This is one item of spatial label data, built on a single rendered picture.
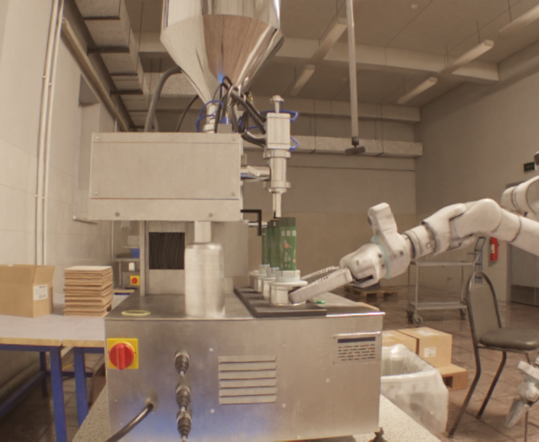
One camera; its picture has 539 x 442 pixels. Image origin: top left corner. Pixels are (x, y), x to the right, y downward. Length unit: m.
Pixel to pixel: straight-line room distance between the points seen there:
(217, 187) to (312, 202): 10.76
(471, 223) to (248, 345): 0.49
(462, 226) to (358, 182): 11.02
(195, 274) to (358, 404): 0.37
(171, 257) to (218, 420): 0.45
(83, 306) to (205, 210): 1.81
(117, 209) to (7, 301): 1.88
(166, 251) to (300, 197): 10.42
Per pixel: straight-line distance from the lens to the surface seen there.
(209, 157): 0.83
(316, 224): 11.55
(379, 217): 0.90
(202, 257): 0.81
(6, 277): 2.64
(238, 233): 1.13
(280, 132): 0.98
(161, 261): 1.15
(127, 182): 0.83
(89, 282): 2.54
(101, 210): 0.83
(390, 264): 0.90
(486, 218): 0.99
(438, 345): 3.84
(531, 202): 1.68
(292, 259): 0.86
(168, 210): 0.81
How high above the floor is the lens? 1.15
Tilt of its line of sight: 2 degrees up
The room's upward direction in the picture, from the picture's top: straight up
